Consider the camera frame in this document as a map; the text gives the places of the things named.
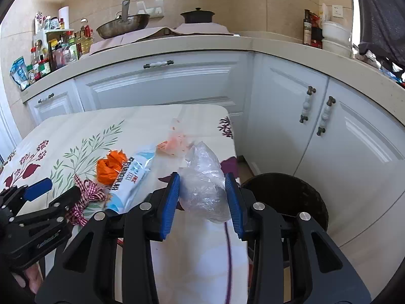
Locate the white paper packet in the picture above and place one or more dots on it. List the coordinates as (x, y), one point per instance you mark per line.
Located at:
(324, 12)

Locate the narrow white cabinet door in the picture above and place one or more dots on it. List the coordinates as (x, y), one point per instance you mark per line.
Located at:
(278, 107)

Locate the dark oil bottle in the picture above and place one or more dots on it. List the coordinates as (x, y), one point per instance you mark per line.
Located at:
(307, 30)

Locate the trash bin with black liner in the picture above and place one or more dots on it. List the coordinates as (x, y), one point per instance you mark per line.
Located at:
(284, 193)

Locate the paper towel roll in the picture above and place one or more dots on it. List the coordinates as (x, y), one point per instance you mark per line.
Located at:
(65, 17)

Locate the red packet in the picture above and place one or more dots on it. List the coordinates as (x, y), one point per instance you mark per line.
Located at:
(316, 36)

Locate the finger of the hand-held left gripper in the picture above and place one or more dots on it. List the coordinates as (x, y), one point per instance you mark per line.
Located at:
(38, 189)
(63, 201)

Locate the pale pink stove cloth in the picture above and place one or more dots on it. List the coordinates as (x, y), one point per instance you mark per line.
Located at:
(139, 36)

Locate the group of condiment bottles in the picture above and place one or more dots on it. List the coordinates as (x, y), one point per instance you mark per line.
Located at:
(63, 50)

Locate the small white cabinet door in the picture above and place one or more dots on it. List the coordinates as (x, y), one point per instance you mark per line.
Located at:
(53, 107)

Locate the white blue tube black cap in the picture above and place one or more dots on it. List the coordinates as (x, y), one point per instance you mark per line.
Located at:
(133, 177)

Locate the pink tinted clear plastic bag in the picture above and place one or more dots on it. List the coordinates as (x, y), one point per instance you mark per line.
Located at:
(177, 142)

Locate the wide white drawer front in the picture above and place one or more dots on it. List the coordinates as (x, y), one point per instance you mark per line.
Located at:
(158, 82)

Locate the steel wok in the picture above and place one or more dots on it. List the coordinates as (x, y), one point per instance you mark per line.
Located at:
(120, 28)

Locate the dark curtain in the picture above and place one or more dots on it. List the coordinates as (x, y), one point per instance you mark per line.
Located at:
(379, 12)

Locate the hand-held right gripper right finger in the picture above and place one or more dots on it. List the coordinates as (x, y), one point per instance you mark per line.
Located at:
(234, 209)

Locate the person's left hand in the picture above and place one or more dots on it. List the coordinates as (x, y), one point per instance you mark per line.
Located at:
(31, 277)

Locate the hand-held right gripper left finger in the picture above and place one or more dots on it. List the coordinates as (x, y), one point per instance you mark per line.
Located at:
(169, 209)

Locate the black lidded pot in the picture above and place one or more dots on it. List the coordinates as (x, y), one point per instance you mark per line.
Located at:
(196, 17)

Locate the white lidded container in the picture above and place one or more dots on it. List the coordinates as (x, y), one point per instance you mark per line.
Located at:
(337, 49)
(335, 31)

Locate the white wall socket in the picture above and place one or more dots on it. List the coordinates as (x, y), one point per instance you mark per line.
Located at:
(337, 12)

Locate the blue snack packet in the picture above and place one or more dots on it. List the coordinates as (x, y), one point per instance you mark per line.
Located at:
(19, 72)

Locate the small orange plastic bag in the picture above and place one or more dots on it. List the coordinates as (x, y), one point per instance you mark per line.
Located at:
(110, 167)

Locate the white spice shelf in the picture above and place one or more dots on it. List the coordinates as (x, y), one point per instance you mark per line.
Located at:
(53, 32)

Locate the red white checkered ribbon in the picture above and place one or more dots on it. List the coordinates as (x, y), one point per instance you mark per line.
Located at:
(85, 196)

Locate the crumpled pale cloth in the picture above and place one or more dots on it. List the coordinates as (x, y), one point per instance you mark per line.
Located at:
(367, 57)

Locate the floral tablecloth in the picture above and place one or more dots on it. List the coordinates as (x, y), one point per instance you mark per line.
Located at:
(95, 126)

